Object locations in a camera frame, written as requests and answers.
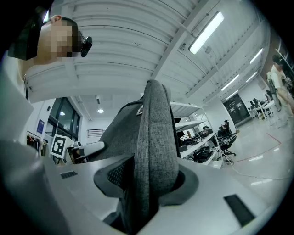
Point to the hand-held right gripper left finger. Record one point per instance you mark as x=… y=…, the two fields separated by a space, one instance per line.
x=75 y=183

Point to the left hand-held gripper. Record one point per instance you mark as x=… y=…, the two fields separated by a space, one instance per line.
x=60 y=147

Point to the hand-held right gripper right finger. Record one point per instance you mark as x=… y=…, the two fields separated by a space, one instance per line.
x=206 y=211

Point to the clothes rack with garments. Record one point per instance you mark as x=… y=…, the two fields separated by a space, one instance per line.
x=34 y=142

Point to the white metal shelf rack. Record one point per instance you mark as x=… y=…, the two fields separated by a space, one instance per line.
x=197 y=124

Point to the round ceiling light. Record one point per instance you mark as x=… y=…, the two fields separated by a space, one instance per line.
x=100 y=110

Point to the dark framed window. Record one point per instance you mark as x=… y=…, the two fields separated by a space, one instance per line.
x=63 y=119

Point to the black bag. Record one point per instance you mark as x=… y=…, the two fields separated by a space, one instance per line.
x=202 y=154

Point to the black office chair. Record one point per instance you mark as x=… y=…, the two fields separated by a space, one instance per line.
x=227 y=144

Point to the pile of black equipment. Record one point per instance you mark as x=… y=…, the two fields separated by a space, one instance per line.
x=199 y=135

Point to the person's white shirt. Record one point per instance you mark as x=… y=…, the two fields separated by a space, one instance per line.
x=11 y=103

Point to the black double door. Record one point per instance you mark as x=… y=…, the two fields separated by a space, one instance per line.
x=236 y=110

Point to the person's head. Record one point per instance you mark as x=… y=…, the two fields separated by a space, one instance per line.
x=57 y=39

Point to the white office desk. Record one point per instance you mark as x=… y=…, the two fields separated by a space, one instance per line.
x=261 y=109

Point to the long ceiling light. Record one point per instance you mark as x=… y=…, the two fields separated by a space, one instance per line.
x=231 y=94
x=206 y=32
x=251 y=76
x=256 y=55
x=230 y=82

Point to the blue wall poster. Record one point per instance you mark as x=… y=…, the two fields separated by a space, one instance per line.
x=41 y=125

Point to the black head-mounted camera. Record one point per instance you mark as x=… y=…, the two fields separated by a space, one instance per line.
x=86 y=46

